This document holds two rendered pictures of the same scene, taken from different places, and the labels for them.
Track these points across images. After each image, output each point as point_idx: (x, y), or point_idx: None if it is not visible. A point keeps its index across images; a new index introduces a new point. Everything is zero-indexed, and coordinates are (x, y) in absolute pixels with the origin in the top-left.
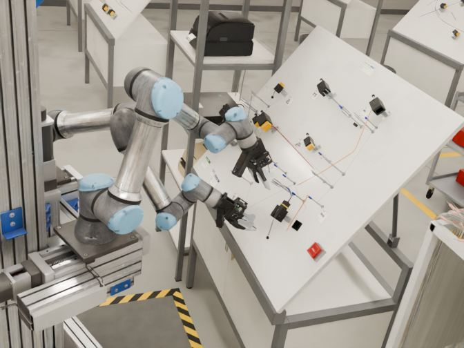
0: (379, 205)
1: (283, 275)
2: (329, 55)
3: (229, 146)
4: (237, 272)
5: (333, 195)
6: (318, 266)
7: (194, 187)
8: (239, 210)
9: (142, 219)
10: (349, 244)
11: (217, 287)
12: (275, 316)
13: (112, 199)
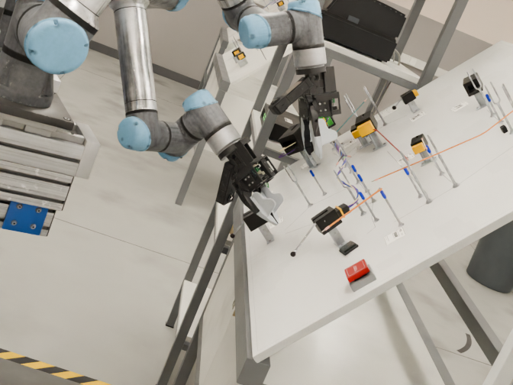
0: (495, 218)
1: (291, 309)
2: (502, 66)
3: (304, 169)
4: (232, 334)
5: (426, 211)
6: (353, 296)
7: (201, 105)
8: (259, 173)
9: (82, 59)
10: (441, 371)
11: (199, 378)
12: (246, 364)
13: (48, 2)
